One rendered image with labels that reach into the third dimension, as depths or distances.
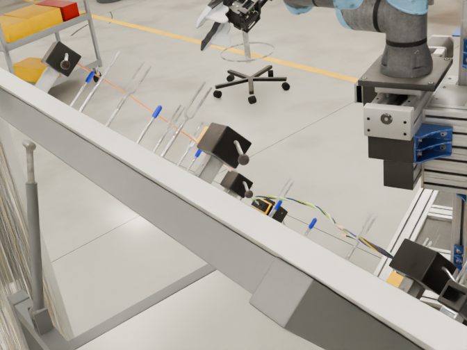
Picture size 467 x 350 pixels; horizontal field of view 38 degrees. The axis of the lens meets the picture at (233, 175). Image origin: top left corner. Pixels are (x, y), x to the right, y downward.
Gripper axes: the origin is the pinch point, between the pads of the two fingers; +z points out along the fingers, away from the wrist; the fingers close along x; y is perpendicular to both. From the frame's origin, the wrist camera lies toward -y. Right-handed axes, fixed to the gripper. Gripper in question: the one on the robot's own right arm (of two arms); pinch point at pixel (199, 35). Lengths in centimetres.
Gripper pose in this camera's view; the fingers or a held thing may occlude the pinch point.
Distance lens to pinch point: 157.4
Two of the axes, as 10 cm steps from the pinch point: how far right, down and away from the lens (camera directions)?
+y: 7.9, 5.2, -3.3
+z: -6.1, 7.3, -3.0
